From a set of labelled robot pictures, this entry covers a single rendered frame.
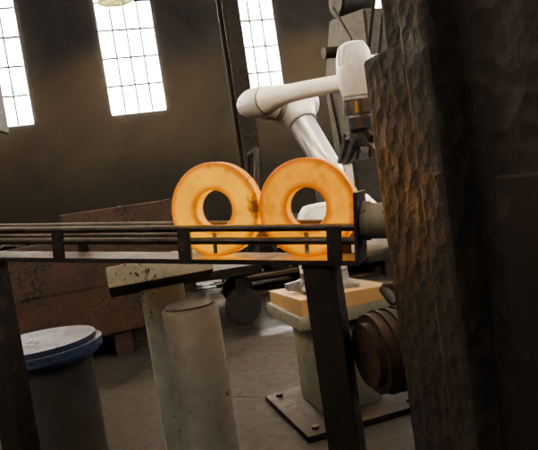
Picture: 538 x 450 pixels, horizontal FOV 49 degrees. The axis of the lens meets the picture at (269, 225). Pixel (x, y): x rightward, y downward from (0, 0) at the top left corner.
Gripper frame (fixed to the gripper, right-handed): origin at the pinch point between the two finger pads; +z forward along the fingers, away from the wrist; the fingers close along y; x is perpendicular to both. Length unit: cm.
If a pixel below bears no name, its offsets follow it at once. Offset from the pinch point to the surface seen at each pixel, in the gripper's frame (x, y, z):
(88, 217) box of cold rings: -39, 304, 31
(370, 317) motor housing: 73, -60, 7
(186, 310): 77, -15, 12
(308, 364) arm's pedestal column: 20, 16, 55
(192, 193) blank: 84, -35, -14
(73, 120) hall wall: -362, 1056, -68
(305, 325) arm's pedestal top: 28.1, 5.4, 36.7
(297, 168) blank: 75, -51, -16
